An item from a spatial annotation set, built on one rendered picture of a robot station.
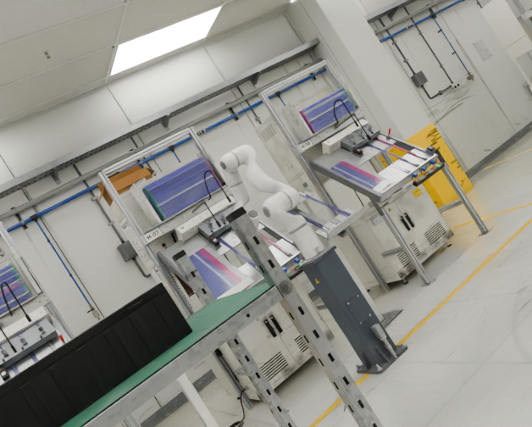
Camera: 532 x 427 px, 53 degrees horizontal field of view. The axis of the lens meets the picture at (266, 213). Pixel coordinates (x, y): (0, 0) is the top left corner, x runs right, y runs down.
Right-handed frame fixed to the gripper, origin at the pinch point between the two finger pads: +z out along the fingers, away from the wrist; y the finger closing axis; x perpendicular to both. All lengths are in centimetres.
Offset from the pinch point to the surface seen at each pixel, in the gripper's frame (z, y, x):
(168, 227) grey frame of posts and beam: 4, 33, -48
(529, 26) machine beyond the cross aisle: 17, -447, -42
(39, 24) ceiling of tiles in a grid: -75, 32, -194
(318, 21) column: 40, -285, -211
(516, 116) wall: 185, -539, -30
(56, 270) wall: 119, 93, -145
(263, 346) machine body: 40, 28, 49
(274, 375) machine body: 49, 32, 66
